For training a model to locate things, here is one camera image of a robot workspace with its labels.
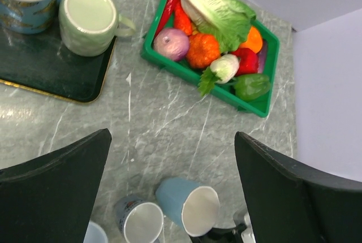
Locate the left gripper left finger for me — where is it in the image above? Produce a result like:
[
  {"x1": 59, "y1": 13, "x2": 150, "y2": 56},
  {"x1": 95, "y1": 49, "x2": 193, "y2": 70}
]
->
[{"x1": 1, "y1": 129, "x2": 112, "y2": 242}]

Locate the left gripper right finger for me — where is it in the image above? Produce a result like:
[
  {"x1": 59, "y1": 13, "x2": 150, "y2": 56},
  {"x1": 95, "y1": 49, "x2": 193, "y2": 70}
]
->
[{"x1": 234, "y1": 132, "x2": 361, "y2": 242}]

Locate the grey-blue round mug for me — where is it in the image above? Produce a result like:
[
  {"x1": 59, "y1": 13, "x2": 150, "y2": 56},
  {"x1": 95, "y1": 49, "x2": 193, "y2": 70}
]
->
[{"x1": 83, "y1": 221, "x2": 109, "y2": 243}]

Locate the small blue-grey mug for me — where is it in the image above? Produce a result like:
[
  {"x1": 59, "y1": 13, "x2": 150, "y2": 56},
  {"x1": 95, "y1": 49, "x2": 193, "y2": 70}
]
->
[{"x1": 114, "y1": 194, "x2": 164, "y2": 243}]

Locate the light blue faceted mug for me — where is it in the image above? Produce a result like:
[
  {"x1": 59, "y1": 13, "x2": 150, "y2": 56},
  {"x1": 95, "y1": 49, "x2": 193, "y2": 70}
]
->
[{"x1": 155, "y1": 177, "x2": 221, "y2": 237}]

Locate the pale green mug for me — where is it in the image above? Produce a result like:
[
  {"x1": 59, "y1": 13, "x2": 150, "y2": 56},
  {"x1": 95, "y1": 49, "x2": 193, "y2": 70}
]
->
[{"x1": 58, "y1": 0, "x2": 136, "y2": 57}]

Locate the green bell pepper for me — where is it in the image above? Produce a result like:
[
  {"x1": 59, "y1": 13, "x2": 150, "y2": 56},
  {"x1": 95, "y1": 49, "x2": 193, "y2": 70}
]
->
[{"x1": 233, "y1": 73, "x2": 271, "y2": 102}]

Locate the black serving tray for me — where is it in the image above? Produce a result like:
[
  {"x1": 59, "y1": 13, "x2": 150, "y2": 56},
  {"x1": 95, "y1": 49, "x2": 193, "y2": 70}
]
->
[{"x1": 1, "y1": 11, "x2": 116, "y2": 103}]

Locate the red bell pepper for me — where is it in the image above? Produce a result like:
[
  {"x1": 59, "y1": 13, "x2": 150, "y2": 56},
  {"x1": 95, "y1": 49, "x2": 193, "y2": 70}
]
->
[{"x1": 231, "y1": 48, "x2": 259, "y2": 76}]

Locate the white radish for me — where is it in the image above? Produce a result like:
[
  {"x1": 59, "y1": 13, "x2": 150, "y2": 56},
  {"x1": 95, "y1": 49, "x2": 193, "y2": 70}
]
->
[{"x1": 198, "y1": 54, "x2": 239, "y2": 97}]

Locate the purple eggplant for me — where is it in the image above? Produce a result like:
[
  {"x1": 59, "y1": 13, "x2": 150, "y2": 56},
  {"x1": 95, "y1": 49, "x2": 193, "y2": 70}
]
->
[{"x1": 257, "y1": 39, "x2": 268, "y2": 73}]

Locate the orange fruit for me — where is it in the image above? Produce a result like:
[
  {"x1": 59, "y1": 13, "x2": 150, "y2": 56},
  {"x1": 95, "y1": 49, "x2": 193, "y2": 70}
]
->
[{"x1": 239, "y1": 26, "x2": 263, "y2": 54}]

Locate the orange pumpkin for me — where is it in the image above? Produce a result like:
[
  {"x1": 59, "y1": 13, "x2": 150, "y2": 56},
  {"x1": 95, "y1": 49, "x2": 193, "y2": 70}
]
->
[{"x1": 186, "y1": 33, "x2": 221, "y2": 69}]

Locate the green plastic crate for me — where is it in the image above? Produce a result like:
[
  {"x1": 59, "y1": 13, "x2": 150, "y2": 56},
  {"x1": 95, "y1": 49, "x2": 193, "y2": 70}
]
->
[{"x1": 140, "y1": 0, "x2": 281, "y2": 119}]

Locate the purple onion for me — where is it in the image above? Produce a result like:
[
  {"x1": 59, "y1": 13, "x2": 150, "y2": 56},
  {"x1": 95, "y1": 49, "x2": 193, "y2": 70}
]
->
[{"x1": 153, "y1": 27, "x2": 189, "y2": 62}]

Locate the orange carrot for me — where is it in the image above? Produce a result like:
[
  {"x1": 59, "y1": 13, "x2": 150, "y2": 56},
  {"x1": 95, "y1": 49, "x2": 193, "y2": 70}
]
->
[{"x1": 174, "y1": 2, "x2": 193, "y2": 36}]

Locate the napa cabbage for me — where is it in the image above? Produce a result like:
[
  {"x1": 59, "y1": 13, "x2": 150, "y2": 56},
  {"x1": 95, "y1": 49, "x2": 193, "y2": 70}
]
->
[{"x1": 180, "y1": 0, "x2": 256, "y2": 53}]

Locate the red chili pepper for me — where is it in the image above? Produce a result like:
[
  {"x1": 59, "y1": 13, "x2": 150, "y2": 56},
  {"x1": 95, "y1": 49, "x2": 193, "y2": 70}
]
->
[{"x1": 154, "y1": 0, "x2": 187, "y2": 40}]

